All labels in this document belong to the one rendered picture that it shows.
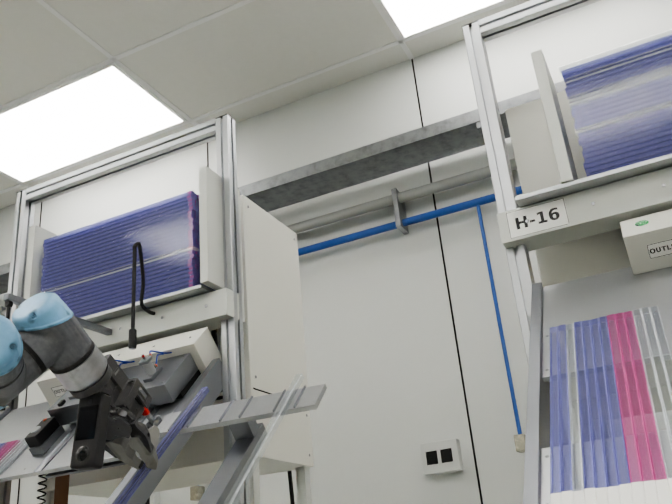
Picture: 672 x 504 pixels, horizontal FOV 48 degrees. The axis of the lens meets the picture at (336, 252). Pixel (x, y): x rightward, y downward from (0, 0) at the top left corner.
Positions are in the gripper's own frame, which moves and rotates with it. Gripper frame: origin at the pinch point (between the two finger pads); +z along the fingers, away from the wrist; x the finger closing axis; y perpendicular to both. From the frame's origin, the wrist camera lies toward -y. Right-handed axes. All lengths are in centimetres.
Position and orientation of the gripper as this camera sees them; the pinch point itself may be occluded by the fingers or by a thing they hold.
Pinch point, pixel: (145, 467)
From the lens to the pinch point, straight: 135.7
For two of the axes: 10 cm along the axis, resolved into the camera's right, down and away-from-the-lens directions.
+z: 3.7, 7.8, 5.0
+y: 1.5, -5.8, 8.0
